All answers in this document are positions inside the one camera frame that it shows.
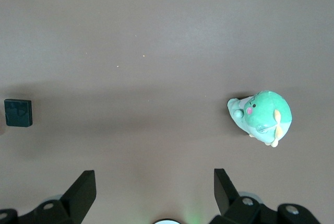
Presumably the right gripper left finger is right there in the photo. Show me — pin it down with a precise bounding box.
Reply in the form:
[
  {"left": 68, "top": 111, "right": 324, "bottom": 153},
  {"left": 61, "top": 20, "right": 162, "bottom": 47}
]
[{"left": 0, "top": 170, "right": 97, "bottom": 224}]

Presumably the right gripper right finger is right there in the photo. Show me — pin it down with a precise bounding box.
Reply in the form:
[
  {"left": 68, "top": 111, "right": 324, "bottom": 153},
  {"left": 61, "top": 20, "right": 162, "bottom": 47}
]
[{"left": 210, "top": 168, "right": 322, "bottom": 224}]

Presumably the black phone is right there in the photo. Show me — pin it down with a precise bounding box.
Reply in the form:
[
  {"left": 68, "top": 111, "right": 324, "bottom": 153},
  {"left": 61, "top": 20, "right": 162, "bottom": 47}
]
[{"left": 4, "top": 99, "right": 33, "bottom": 128}]

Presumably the green dinosaur plush toy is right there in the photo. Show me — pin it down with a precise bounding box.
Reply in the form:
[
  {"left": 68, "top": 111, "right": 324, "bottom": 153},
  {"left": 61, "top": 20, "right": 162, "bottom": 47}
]
[{"left": 226, "top": 90, "right": 293, "bottom": 148}]

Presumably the brown table cover sheet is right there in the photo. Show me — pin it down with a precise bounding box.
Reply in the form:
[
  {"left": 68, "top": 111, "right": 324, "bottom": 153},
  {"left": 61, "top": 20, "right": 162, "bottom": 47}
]
[{"left": 0, "top": 0, "right": 334, "bottom": 224}]

